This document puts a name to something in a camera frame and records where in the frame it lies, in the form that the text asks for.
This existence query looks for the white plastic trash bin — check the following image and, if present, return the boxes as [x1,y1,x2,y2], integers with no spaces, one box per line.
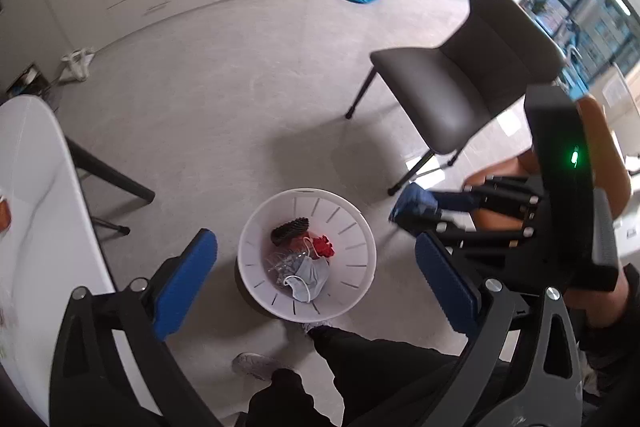
[236,188,376,323]

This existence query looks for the orange brown snack wrapper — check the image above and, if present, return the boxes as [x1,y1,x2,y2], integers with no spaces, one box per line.
[0,198,12,232]

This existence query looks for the grey chair near bin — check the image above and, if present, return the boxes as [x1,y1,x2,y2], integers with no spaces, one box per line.
[345,0,564,196]

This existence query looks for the person's black trouser legs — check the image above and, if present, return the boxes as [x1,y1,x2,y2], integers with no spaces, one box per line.
[232,323,458,426]

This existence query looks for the black spiky foam piece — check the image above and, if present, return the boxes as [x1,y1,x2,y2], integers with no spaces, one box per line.
[270,217,309,246]

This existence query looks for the white round table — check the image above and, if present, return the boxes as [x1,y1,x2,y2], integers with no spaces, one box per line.
[0,94,166,425]

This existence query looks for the clear plastic packaging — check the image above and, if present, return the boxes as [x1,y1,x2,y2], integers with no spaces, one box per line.
[265,241,310,286]

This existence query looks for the red paper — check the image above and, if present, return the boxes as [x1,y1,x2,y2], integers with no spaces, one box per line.
[308,235,335,259]

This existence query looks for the white tote bag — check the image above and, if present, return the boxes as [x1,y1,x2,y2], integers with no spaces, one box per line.
[58,48,96,82]

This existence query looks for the orange leather chair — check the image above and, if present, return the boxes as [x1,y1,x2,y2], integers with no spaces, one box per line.
[462,93,634,233]

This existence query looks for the black table leg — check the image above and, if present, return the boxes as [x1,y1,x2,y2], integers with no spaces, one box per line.
[66,139,155,204]

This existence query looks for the light blue face mask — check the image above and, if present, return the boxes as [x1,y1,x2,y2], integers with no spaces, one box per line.
[283,256,331,303]

